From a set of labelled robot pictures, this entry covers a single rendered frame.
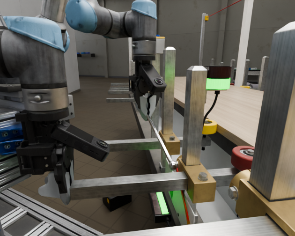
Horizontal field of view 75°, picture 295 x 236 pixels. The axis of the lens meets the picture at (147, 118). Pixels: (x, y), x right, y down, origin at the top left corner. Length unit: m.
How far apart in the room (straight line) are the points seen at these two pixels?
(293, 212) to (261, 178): 0.04
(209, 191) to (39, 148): 0.35
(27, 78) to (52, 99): 0.05
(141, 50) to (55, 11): 0.42
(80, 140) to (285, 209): 0.32
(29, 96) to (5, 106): 0.52
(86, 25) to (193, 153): 0.42
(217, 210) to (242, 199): 0.50
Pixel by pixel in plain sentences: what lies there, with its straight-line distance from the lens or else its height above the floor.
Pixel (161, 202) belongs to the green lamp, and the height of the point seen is 0.70.
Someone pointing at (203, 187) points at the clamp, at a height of 0.86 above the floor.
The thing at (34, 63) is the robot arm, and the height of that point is 1.11.
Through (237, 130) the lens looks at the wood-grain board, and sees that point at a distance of 0.69.
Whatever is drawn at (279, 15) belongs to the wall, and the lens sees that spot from 12.78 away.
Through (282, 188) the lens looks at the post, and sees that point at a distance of 0.26.
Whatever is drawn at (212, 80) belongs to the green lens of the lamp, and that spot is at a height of 1.07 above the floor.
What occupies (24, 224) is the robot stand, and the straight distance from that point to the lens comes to 1.46.
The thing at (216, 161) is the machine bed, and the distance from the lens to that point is 0.83.
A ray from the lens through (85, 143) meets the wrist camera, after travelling 0.39.
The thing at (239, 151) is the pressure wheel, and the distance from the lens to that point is 0.52.
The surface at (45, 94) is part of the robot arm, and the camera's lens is 0.37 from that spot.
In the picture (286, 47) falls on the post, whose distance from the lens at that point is 0.23.
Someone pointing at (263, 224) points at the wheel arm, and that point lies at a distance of 0.24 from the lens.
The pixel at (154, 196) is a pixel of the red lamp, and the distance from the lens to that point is 0.66.
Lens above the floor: 1.11
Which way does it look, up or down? 16 degrees down
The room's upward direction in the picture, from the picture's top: straight up
